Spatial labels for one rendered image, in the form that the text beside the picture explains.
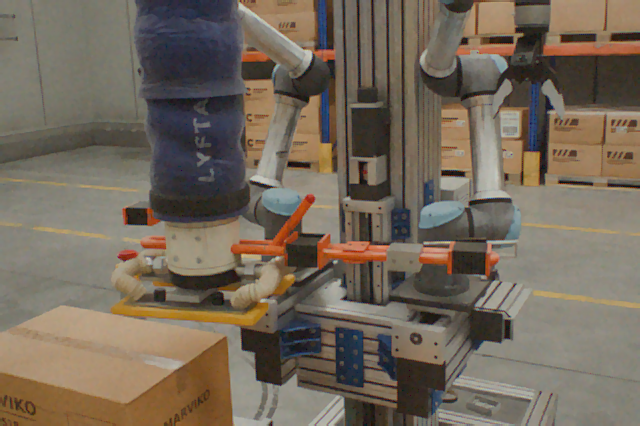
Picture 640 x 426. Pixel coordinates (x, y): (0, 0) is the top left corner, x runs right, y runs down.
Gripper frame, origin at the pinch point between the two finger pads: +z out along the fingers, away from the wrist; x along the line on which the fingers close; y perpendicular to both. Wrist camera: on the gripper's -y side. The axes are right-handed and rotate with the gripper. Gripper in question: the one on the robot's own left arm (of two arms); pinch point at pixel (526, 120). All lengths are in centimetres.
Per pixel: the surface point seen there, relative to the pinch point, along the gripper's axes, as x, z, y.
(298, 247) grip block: 40, 24, -32
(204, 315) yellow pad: 56, 38, -45
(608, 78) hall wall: 61, 36, 808
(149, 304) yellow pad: 71, 37, -46
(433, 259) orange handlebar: 12.9, 26.1, -24.3
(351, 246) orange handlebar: 30.7, 24.8, -25.9
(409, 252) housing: 17.7, 24.9, -25.3
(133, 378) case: 79, 57, -45
